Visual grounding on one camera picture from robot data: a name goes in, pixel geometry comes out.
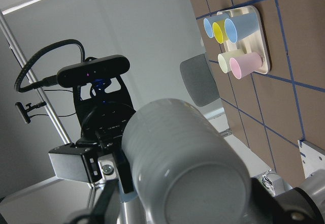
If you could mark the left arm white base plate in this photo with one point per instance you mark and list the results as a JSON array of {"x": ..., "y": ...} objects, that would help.
[{"x": 312, "y": 157}]

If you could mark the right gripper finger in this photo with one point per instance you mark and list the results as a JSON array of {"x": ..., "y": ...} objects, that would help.
[{"x": 106, "y": 209}]

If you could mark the pink plastic cup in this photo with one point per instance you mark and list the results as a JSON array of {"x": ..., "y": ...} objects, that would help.
[{"x": 245, "y": 64}]

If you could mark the pale green plastic cup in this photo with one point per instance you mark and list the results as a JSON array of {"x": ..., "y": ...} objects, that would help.
[{"x": 224, "y": 59}]

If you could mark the yellow plastic cup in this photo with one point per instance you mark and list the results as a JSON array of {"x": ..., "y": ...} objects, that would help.
[{"x": 219, "y": 31}]

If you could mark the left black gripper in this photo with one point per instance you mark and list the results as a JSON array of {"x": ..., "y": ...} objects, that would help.
[{"x": 103, "y": 118}]

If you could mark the blue plastic cup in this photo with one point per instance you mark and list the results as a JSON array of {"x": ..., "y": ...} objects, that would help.
[
  {"x": 240, "y": 27},
  {"x": 210, "y": 20}
]

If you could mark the grey white plastic cup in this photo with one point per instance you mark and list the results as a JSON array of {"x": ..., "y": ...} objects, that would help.
[{"x": 183, "y": 170}]

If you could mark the black webcam on gooseneck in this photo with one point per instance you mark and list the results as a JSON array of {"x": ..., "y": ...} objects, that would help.
[{"x": 74, "y": 75}]

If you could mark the cream plastic tray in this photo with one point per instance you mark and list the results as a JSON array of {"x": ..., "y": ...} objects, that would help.
[{"x": 255, "y": 42}]

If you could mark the small black mounted camera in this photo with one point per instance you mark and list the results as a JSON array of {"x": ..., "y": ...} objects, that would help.
[{"x": 24, "y": 110}]

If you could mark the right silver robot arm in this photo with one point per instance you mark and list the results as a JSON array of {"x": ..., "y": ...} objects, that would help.
[{"x": 303, "y": 204}]

